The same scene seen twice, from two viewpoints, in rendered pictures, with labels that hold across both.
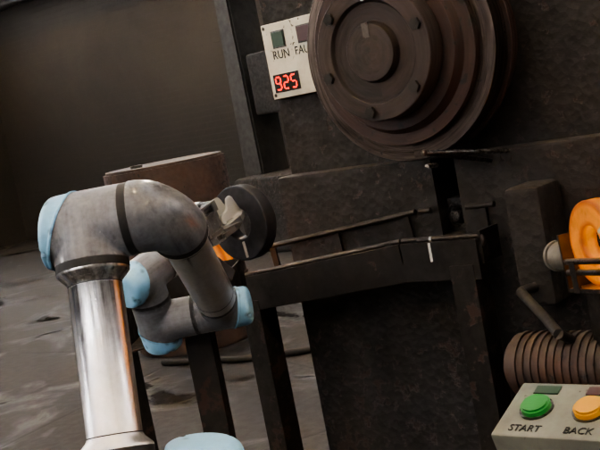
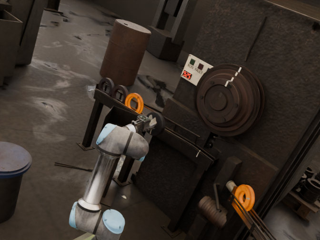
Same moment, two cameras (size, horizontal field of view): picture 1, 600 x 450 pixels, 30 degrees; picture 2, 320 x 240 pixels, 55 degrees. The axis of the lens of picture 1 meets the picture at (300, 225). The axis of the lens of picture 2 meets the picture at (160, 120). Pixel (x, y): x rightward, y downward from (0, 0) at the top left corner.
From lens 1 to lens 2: 0.82 m
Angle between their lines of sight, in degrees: 18
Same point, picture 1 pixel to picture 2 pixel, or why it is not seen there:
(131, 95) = not seen: outside the picture
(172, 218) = (140, 152)
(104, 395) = (94, 192)
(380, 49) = (221, 103)
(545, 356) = (211, 210)
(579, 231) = (241, 191)
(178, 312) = not seen: hidden behind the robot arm
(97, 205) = (121, 139)
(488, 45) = (250, 122)
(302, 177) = (175, 103)
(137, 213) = (131, 148)
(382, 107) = (211, 116)
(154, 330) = not seen: hidden behind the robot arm
